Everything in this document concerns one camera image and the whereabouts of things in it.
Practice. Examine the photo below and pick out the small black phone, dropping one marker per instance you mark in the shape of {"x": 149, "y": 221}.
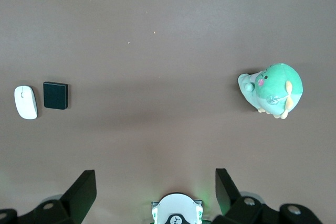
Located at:
{"x": 54, "y": 95}

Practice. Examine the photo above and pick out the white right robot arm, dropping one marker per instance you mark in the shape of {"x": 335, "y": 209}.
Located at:
{"x": 176, "y": 205}

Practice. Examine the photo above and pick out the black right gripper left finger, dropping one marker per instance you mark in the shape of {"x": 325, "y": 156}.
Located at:
{"x": 78, "y": 195}

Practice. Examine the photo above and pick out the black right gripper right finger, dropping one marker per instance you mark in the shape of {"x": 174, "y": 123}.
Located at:
{"x": 228, "y": 195}

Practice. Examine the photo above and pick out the green dinosaur plush toy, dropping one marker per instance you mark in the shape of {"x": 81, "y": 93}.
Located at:
{"x": 278, "y": 87}

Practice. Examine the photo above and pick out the white computer mouse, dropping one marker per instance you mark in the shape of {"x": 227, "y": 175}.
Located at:
{"x": 25, "y": 103}

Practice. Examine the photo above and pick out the brown table cover mat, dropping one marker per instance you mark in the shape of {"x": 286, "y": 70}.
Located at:
{"x": 168, "y": 51}

